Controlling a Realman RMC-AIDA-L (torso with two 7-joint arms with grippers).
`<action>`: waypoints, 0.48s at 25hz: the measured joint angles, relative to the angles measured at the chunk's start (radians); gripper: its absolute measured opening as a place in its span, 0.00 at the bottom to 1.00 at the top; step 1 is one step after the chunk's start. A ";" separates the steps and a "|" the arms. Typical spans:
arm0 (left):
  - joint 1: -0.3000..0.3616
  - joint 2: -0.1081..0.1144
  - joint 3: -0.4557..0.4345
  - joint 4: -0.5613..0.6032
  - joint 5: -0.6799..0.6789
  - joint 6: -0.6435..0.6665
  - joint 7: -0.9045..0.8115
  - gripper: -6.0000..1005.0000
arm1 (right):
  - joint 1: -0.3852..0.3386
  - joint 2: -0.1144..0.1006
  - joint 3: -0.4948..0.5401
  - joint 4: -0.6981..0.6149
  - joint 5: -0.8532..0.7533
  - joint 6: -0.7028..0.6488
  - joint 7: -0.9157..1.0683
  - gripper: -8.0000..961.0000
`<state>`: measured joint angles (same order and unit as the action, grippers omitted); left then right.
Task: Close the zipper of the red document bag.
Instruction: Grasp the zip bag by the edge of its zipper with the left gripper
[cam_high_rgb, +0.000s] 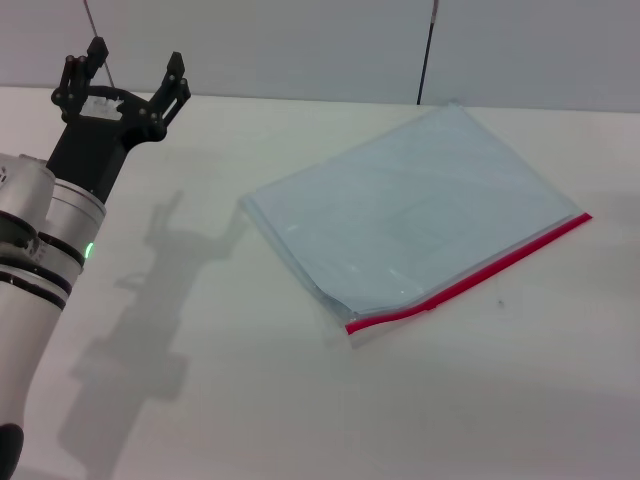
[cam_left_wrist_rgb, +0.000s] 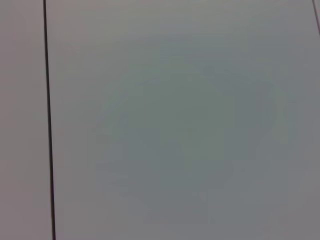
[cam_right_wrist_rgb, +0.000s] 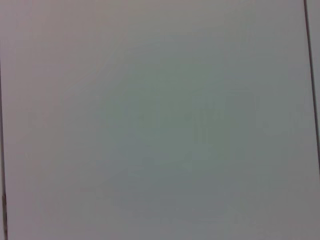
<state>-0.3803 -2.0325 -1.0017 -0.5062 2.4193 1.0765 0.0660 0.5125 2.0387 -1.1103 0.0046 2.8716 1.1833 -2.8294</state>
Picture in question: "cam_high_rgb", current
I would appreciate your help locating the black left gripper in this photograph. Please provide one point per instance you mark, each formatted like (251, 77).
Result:
(95, 145)

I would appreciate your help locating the clear red-zip document bag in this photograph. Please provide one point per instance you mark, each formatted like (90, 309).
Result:
(400, 210)

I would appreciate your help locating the red zipper slider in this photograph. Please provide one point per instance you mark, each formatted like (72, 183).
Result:
(433, 305)

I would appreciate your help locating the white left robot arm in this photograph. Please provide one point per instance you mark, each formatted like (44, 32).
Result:
(30, 325)

